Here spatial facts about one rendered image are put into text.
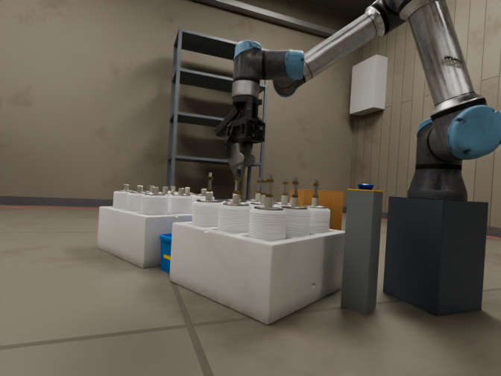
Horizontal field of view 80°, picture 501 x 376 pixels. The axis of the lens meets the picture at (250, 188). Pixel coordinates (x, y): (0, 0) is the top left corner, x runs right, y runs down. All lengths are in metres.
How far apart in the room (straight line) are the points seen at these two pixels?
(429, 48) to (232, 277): 0.74
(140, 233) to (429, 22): 1.04
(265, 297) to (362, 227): 0.31
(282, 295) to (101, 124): 2.93
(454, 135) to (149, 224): 0.93
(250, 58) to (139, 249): 0.73
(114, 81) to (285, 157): 2.09
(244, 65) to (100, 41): 2.88
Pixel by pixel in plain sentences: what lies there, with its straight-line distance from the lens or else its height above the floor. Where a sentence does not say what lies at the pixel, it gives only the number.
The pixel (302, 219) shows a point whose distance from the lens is 0.83.
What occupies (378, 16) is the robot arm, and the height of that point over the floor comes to 0.81.
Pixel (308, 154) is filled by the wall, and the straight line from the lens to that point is 4.00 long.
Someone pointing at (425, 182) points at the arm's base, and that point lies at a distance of 0.98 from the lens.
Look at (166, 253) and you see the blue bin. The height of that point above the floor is 0.06.
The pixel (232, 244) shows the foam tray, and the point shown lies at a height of 0.16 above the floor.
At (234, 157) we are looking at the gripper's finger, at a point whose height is 0.38.
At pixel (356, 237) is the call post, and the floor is 0.19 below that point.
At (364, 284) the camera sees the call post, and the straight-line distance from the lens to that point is 0.85.
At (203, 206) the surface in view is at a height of 0.24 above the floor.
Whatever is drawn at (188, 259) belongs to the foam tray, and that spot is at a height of 0.09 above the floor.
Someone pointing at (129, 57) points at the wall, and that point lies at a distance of 3.59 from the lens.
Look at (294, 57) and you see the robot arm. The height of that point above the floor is 0.65.
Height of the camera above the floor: 0.31
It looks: 1 degrees down
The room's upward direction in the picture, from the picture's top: 3 degrees clockwise
